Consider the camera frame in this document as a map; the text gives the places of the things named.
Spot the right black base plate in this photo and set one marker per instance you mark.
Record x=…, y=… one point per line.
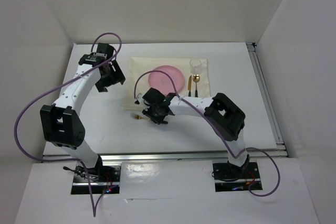
x=227, y=180

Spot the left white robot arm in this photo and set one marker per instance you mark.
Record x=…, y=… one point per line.
x=61, y=122

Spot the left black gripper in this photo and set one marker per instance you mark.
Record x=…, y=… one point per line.
x=117, y=75

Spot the gold fork green handle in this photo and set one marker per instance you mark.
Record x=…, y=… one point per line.
x=139, y=117

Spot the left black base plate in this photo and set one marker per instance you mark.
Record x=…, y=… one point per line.
x=108, y=182

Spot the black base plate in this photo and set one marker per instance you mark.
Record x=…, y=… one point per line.
x=227, y=180
x=108, y=182

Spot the gold spoon green handle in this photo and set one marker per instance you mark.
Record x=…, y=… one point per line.
x=196, y=79

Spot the gold knife green handle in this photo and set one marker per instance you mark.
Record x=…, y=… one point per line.
x=189, y=87

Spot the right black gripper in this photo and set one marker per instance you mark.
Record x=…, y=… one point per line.
x=147, y=113

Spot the pink plate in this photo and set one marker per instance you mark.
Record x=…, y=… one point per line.
x=160, y=79

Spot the cream cloth placemat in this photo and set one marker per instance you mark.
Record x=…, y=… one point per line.
x=139, y=70

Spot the clear plastic cup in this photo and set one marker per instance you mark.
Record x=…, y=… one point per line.
x=195, y=66

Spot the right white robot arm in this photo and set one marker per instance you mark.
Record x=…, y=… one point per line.
x=220, y=112

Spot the aluminium front rail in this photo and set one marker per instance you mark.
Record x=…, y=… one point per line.
x=178, y=156

